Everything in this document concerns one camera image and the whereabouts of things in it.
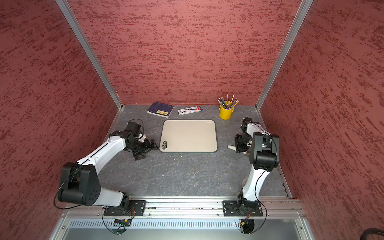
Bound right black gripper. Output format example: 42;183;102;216
234;132;253;153

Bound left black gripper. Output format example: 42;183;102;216
127;138;160;160

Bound beige cutting board green rim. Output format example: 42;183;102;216
160;120;218;153

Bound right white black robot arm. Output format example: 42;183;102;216
235;117;280;211

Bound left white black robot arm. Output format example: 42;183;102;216
54;119;158;215

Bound yellow metal cup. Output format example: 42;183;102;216
220;107;235;120

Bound coloured pencils bunch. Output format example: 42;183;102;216
218;95;239;110

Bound dark blue notebook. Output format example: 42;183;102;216
147;102;174;118

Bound white red pen package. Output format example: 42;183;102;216
178;106;203;116

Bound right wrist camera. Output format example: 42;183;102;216
241;117;253;129

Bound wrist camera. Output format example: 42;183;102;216
126;121;144;138
241;117;253;129

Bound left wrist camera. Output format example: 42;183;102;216
126;121;144;138

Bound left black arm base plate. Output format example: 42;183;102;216
103;200;147;217

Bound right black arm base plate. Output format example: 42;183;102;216
223;200;264;217

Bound aluminium front rail frame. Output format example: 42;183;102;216
50;197;315;240

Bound left aluminium corner post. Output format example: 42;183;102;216
56;0;123;111

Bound aluminium corner post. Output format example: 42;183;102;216
255;0;313;111
56;0;123;111

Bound right aluminium corner post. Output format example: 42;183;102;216
255;0;313;111

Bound black cable bottom right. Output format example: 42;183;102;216
359;227;384;240

